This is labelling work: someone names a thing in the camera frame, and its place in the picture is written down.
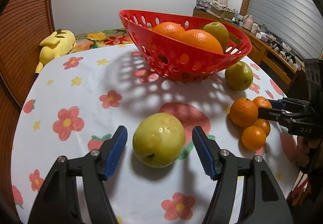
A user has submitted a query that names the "pink kettle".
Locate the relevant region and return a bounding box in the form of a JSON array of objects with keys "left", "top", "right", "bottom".
[{"left": 243, "top": 14, "right": 254, "bottom": 31}]

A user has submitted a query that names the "colourful floral bed blanket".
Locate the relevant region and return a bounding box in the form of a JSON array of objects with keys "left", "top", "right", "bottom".
[{"left": 72, "top": 28, "right": 133, "bottom": 53}]

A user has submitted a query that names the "grey window blind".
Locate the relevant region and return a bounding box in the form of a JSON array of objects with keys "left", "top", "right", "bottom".
[{"left": 247, "top": 0, "right": 322, "bottom": 58}]

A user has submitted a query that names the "wooden louvered wardrobe door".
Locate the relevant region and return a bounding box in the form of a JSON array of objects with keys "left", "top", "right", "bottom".
[{"left": 1, "top": 0, "right": 55, "bottom": 211}]

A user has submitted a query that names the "larger mandarin orange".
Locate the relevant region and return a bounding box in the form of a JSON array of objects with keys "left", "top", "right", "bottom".
[{"left": 229, "top": 98, "right": 258, "bottom": 127}]

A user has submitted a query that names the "wooden sideboard cabinet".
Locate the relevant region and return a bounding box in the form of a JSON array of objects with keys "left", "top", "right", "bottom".
[{"left": 193, "top": 8, "right": 299, "bottom": 91}]

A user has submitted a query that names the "small yellow-green apple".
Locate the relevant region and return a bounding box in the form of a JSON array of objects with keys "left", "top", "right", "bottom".
[{"left": 132, "top": 113, "right": 186, "bottom": 168}]

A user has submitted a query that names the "large orange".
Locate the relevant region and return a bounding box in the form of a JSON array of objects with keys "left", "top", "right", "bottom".
[
  {"left": 177, "top": 29, "right": 223, "bottom": 54},
  {"left": 152, "top": 22, "right": 185, "bottom": 39}
]

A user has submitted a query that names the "large green apple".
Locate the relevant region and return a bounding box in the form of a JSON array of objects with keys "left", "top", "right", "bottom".
[{"left": 202, "top": 21, "right": 229, "bottom": 51}]

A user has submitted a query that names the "small mandarin orange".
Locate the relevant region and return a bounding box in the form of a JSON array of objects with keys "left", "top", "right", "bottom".
[
  {"left": 241, "top": 126, "right": 267, "bottom": 151},
  {"left": 254, "top": 119, "right": 271, "bottom": 136}
]

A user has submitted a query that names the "red plastic perforated basket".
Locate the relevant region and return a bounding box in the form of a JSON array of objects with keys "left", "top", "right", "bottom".
[{"left": 119, "top": 9, "right": 252, "bottom": 82}]

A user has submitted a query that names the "right hand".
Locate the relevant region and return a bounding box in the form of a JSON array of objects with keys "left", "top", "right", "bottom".
[{"left": 296, "top": 136, "right": 322, "bottom": 172}]

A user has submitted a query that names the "patterned box on cabinet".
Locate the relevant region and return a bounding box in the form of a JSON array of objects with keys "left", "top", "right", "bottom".
[{"left": 209, "top": 0, "right": 236, "bottom": 14}]

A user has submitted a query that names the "green pear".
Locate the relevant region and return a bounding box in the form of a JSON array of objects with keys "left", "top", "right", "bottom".
[{"left": 224, "top": 61, "right": 254, "bottom": 91}]

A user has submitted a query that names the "white floral strawberry cloth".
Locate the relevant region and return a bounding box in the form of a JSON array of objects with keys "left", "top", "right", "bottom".
[{"left": 12, "top": 44, "right": 298, "bottom": 223}]

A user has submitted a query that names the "yellow plush toy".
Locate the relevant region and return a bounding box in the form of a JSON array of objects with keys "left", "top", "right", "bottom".
[{"left": 35, "top": 29, "right": 76, "bottom": 78}]

